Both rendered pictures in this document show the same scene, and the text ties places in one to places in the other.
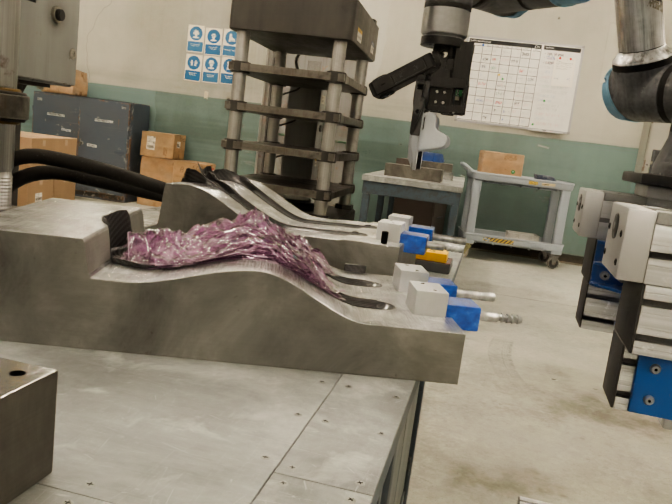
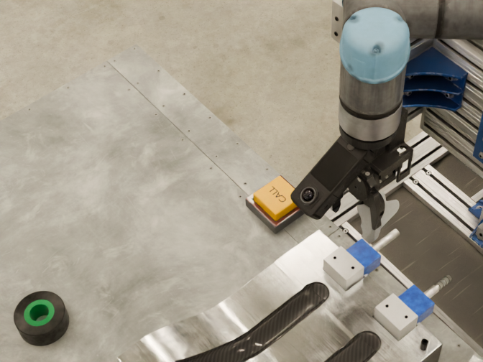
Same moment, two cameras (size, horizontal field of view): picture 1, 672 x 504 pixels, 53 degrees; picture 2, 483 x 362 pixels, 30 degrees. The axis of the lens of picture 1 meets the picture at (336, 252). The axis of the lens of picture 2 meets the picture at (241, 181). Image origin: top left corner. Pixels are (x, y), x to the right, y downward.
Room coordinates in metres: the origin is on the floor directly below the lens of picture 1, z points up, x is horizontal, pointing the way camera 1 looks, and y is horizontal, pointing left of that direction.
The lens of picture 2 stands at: (0.76, 0.52, 2.04)
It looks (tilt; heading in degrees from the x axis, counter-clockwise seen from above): 52 degrees down; 313
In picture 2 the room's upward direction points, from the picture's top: 5 degrees counter-clockwise
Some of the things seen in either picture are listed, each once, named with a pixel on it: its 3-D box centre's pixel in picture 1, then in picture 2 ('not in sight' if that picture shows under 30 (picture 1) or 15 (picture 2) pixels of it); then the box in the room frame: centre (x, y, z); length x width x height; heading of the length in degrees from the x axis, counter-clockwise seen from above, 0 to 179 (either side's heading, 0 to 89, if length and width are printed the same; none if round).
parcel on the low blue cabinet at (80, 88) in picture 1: (65, 81); not in sight; (7.89, 3.31, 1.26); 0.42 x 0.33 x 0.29; 80
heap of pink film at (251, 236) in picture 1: (237, 243); not in sight; (0.78, 0.12, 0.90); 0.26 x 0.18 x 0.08; 95
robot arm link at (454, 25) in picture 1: (445, 26); (367, 108); (1.14, -0.13, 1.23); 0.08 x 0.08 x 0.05
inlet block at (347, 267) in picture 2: (426, 235); (366, 255); (1.13, -0.15, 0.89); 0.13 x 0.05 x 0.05; 78
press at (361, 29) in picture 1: (302, 132); not in sight; (5.84, 0.41, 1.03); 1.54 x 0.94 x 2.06; 170
